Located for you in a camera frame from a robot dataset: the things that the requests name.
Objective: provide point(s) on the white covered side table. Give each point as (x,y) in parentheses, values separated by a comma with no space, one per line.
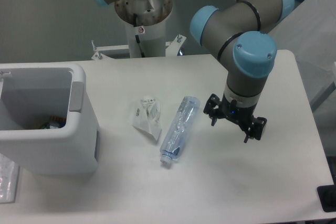
(309,33)

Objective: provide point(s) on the white left base bracket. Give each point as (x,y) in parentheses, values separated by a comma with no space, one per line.
(114,52)

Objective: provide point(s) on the white plastic wrapper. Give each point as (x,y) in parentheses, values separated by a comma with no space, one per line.
(144,116)

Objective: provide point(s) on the trash inside bin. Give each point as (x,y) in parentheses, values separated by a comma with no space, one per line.
(54,122)

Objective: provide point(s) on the white base bracket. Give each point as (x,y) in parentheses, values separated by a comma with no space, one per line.
(114,52)
(175,47)

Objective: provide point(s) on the crushed clear plastic bottle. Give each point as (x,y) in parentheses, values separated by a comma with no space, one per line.
(180,127)

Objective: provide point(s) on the white right base bracket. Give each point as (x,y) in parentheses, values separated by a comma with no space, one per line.
(175,47)

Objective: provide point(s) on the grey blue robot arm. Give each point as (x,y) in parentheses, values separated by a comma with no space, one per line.
(232,36)

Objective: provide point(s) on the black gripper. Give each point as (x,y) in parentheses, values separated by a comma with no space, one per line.
(253,127)

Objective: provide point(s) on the white trash can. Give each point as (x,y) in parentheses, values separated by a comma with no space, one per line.
(30,94)

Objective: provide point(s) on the black device at table edge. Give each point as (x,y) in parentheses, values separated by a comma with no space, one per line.
(326,195)

